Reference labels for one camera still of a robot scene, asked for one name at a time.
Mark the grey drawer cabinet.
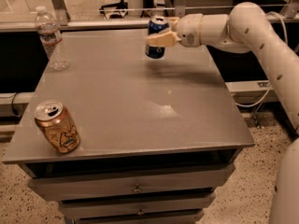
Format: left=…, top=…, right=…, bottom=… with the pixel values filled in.
left=2, top=28, right=256, bottom=224

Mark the clear plastic water bottle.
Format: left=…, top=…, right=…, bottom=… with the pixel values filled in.
left=35, top=6, right=70, bottom=71

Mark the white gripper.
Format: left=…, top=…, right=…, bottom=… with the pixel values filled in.
left=146, top=13, right=203, bottom=48

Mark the bottom grey drawer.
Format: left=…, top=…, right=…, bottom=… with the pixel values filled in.
left=76, top=209, right=204, bottom=224

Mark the metal railing frame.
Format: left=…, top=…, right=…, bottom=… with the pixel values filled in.
left=0, top=0, right=299, bottom=33

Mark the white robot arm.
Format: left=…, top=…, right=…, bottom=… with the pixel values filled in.
left=146, top=2, right=299, bottom=224

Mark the white cable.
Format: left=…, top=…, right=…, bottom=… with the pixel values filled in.
left=235, top=10, right=289, bottom=108

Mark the top grey drawer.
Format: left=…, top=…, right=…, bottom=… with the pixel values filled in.
left=28, top=163, right=235, bottom=201

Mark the middle grey drawer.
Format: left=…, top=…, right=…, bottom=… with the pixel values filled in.
left=59, top=192, right=215, bottom=218

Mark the blue pepsi can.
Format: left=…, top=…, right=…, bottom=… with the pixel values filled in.
left=144, top=15, right=170, bottom=60

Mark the grey drawer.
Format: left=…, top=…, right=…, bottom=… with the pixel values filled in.
left=76, top=209, right=204, bottom=224
left=59, top=192, right=215, bottom=218
left=28, top=163, right=235, bottom=201

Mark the black office chair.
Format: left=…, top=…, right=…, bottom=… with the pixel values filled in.
left=99, top=0, right=128, bottom=19

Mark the orange soda can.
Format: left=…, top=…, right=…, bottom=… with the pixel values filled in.
left=34, top=100, right=80, bottom=153

